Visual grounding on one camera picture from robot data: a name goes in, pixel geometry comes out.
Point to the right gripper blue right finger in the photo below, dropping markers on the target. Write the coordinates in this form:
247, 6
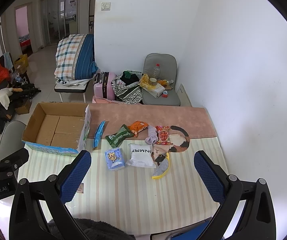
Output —
257, 220

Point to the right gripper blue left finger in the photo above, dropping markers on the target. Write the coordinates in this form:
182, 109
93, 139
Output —
27, 220

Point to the blue cartoon tissue pack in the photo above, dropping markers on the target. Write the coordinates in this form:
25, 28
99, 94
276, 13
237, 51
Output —
114, 159

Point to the blue snack packet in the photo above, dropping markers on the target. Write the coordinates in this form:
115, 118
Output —
98, 135

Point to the red snack packet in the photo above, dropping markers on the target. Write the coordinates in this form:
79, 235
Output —
163, 135

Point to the white pillow pack black letters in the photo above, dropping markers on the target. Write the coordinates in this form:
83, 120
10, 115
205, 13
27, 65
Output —
141, 156

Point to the green snack packet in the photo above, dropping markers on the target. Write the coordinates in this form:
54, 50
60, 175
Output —
116, 139

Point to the lilac towel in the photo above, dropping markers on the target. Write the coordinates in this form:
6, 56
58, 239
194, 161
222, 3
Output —
152, 136

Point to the orange snack packet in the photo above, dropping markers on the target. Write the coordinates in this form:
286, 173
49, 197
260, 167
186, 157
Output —
137, 127

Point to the grey round chair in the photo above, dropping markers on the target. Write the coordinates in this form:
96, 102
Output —
11, 138

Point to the white goose plush toy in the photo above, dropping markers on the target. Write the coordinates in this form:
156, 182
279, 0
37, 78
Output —
5, 93

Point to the open cardboard box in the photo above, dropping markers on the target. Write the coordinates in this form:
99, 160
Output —
58, 127

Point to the calico cat shaped mat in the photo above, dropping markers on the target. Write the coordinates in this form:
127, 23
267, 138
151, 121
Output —
180, 143

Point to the pink striped table mat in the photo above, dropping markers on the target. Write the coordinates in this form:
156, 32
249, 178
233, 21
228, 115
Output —
129, 198

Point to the pink suitcase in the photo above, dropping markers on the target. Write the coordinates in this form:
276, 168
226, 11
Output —
102, 85

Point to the black white patterned bag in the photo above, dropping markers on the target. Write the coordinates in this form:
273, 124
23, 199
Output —
126, 87

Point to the yellow snack bags on box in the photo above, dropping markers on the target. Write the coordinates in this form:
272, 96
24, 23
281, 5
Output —
152, 87

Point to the clear plastic bottle red cap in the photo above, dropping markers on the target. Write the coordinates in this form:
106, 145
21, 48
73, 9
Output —
155, 72

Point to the grey cushioned chair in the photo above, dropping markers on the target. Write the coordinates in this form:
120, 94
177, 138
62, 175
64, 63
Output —
167, 78

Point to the white frame chair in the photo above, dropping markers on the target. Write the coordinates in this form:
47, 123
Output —
72, 87

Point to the white wall switch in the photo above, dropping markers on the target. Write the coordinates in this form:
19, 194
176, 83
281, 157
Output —
105, 6

